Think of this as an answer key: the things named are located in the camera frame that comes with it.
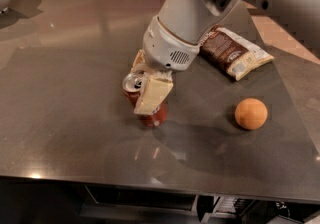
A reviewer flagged orange fruit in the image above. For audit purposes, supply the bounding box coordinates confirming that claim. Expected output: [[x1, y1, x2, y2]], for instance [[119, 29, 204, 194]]
[[234, 98, 268, 130]]

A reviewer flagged open drawer under counter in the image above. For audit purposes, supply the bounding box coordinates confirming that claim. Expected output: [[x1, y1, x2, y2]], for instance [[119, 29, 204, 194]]
[[74, 185, 197, 221]]

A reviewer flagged brown white chip bag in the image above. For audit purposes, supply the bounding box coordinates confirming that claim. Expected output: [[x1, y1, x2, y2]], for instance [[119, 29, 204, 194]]
[[200, 25, 274, 81]]

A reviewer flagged red coke can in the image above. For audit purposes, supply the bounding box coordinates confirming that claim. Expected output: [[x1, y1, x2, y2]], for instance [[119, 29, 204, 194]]
[[122, 72, 167, 128]]

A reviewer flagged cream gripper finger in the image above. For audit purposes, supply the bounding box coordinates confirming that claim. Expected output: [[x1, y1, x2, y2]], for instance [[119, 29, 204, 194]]
[[130, 49, 146, 73], [134, 71, 173, 115]]

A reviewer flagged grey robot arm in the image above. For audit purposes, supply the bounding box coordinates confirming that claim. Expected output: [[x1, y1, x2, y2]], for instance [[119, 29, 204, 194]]
[[133, 0, 320, 115]]

